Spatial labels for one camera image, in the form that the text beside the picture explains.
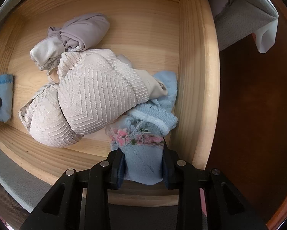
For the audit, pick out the blue floral trim underwear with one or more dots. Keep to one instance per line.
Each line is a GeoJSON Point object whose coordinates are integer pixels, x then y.
{"type": "Point", "coordinates": [140, 133]}

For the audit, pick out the beige lace bra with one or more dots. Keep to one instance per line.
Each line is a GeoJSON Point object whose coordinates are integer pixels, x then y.
{"type": "Point", "coordinates": [94, 88]}

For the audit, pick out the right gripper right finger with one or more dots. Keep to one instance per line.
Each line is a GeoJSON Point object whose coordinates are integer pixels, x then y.
{"type": "Point", "coordinates": [192, 184]}

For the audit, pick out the grey beige rolled underwear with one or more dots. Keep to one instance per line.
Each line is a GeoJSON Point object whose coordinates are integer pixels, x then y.
{"type": "Point", "coordinates": [78, 34]}

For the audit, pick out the orange wooden bed frame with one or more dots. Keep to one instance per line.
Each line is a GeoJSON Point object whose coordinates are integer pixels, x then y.
{"type": "Point", "coordinates": [284, 100]}

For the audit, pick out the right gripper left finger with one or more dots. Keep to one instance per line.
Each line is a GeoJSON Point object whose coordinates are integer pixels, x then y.
{"type": "Point", "coordinates": [103, 176]}

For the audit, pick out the white patterned cover cloth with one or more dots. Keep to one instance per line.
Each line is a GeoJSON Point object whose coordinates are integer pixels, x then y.
{"type": "Point", "coordinates": [265, 36]}

